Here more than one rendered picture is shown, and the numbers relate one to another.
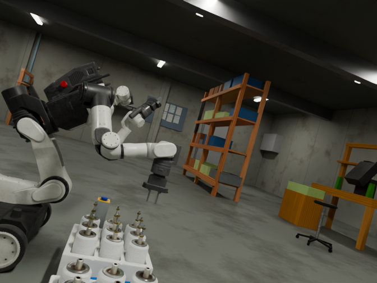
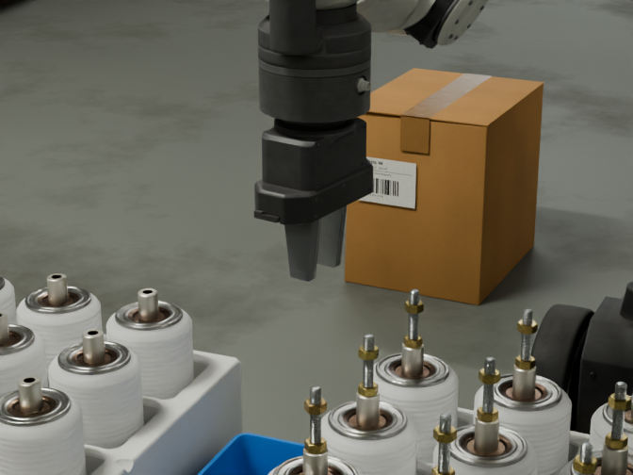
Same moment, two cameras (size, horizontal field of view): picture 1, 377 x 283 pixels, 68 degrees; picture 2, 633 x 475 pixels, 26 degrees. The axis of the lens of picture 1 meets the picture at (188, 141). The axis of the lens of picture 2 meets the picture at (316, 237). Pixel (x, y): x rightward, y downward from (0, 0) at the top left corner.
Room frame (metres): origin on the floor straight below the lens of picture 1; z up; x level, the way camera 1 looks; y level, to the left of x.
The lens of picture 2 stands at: (2.01, -0.71, 0.87)
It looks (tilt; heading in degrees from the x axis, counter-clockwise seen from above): 21 degrees down; 130
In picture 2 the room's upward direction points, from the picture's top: straight up
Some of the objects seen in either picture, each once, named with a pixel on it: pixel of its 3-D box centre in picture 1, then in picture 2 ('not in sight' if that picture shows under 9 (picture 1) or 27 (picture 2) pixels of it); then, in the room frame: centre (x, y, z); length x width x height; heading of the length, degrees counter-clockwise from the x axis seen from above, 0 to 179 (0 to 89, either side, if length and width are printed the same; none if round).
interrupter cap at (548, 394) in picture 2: (90, 224); (523, 392); (1.38, 0.35, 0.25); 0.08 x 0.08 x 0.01
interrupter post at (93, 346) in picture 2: (114, 268); (93, 347); (0.99, 0.13, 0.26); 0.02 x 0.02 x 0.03
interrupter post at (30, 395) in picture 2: (146, 272); (30, 395); (1.03, 0.02, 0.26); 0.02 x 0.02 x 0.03
